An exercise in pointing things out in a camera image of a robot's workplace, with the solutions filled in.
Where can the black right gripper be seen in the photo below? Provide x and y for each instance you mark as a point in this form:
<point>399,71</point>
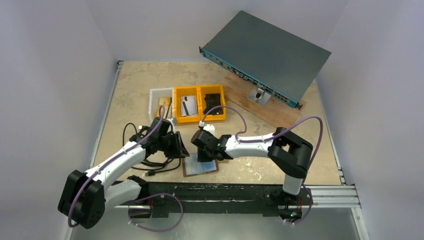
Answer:
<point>205,153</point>

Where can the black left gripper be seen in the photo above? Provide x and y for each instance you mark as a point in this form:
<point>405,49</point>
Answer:
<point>178,150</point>

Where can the brown leather card holder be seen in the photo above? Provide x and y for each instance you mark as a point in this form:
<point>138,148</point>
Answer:
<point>192,167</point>

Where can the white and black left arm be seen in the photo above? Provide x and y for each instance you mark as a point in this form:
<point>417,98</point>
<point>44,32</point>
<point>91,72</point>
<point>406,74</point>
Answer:
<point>88,194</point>

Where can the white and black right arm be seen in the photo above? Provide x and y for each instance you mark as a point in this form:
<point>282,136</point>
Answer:
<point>291,153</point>

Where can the silver cards stack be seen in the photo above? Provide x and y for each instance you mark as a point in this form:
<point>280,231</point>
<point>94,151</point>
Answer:
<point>189,107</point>

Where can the gold cards stack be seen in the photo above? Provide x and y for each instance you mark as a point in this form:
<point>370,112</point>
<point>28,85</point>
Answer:
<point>166,102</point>

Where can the black cards stack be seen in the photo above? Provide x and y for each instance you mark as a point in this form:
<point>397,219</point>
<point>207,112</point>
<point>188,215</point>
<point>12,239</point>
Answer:
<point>212,100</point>

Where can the yellow bin left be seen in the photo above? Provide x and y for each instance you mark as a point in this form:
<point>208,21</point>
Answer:
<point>182,91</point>

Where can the yellow bin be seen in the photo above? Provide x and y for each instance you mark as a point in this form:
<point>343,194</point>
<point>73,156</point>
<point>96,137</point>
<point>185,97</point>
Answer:
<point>206,89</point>
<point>182,91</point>

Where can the white plastic bin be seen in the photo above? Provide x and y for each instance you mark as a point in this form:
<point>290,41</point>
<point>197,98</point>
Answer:
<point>154,100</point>

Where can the yellow bin right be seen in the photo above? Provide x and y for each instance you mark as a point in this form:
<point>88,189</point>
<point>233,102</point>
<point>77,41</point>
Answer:
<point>206,89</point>

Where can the wooden board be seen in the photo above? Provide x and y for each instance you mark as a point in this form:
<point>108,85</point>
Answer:
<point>268,111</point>

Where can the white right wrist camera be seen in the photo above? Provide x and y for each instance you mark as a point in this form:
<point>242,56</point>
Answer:
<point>207,127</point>

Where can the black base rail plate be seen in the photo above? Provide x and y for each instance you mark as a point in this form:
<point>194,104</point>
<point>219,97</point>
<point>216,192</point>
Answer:
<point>268,200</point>

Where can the metal bracket with knob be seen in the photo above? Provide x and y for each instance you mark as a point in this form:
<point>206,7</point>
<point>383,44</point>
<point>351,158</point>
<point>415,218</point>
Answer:
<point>259,96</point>

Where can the blue grey network switch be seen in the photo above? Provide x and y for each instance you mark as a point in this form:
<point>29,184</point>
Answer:
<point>274,60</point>

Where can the aluminium frame rail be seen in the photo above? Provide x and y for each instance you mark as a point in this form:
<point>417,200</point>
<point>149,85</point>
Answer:
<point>334,196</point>

